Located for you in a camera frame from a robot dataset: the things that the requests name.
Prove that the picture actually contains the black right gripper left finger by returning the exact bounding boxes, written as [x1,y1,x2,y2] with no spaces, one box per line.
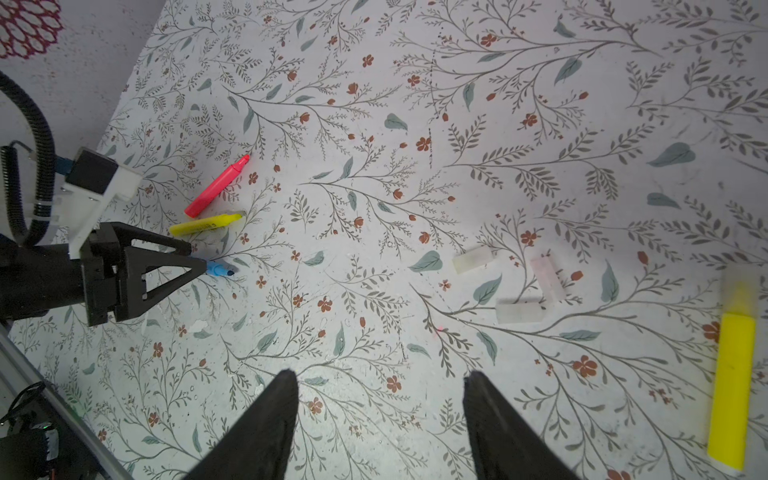
[186,369,299,480]

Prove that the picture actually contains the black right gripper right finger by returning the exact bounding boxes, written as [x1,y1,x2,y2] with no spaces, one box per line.
[463,371,576,480]

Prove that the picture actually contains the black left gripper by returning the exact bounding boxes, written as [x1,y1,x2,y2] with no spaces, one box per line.
[1,222,206,326]

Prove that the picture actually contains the blue highlighter pen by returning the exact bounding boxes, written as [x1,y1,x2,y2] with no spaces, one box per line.
[206,261,235,277]

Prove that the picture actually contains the translucent clear pen cap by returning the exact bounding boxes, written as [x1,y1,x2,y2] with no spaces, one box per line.
[495,301,547,325]

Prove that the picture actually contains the yellow highlighter pen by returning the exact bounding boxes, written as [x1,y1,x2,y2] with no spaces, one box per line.
[707,313,757,475]
[169,214,243,238]

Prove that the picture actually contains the translucent yellow pen cap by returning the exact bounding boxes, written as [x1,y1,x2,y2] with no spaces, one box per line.
[721,264,760,318]

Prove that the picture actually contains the pink highlighter pen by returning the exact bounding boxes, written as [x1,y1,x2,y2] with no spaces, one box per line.
[184,154,250,218]

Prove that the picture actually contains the translucent white pen cap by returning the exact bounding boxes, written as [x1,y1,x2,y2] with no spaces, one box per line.
[452,245,494,275]

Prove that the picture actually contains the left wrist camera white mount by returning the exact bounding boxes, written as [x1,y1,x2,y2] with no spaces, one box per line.
[24,147,143,260]

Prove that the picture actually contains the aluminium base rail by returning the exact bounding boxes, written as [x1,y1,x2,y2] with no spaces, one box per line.
[1,327,132,479]

